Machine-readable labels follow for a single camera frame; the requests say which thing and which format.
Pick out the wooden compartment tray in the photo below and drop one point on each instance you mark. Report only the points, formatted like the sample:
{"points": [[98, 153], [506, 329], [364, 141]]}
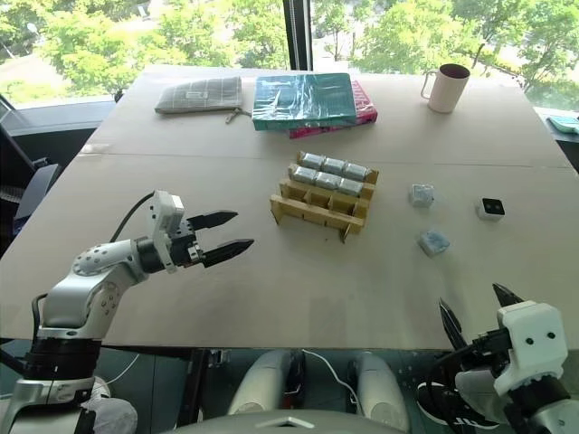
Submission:
{"points": [[323, 203]]}

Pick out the pink book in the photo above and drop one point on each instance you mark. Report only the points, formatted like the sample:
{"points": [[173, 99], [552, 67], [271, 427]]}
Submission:
{"points": [[364, 113]]}

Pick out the small white black device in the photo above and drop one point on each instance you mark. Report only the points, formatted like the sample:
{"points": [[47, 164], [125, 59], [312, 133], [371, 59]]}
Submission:
{"points": [[491, 208]]}

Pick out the grey robot torso edge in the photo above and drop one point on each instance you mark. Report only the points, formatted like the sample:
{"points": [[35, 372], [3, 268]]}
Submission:
{"points": [[289, 422]]}

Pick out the grey plaid zipper pouch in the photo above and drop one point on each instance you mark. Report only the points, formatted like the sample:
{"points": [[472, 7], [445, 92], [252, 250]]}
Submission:
{"points": [[199, 94]]}

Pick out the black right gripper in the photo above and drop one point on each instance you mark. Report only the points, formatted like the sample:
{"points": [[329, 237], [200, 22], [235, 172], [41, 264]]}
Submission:
{"points": [[490, 348]]}

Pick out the black office chair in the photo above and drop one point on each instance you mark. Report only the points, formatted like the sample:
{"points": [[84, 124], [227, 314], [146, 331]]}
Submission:
{"points": [[31, 190]]}

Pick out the silver rounded robot leg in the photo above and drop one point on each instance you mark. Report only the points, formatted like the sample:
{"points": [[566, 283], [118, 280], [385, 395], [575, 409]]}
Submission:
{"points": [[382, 389], [264, 380]]}

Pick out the dark window frame post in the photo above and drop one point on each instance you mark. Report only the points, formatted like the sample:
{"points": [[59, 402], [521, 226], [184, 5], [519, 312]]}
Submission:
{"points": [[298, 31]]}

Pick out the black sneaker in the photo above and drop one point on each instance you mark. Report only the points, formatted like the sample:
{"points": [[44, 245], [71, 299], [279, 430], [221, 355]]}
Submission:
{"points": [[445, 409]]}

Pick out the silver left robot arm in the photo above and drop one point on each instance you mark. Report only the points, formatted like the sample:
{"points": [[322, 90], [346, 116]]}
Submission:
{"points": [[81, 289]]}

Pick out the teal shrink-wrapped book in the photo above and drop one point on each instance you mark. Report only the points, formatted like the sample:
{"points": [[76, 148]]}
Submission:
{"points": [[302, 101]]}

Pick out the teal object on side ledge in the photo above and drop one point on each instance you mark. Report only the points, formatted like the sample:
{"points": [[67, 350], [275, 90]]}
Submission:
{"points": [[564, 123]]}

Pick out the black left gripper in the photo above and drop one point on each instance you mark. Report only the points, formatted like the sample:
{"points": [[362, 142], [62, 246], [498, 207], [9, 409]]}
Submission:
{"points": [[186, 251]]}

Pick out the pale pink mug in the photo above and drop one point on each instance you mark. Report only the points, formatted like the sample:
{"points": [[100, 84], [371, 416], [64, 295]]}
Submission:
{"points": [[448, 88]]}

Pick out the white rounded shoe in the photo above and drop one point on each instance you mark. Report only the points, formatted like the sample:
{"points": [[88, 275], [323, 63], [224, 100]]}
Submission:
{"points": [[111, 409]]}

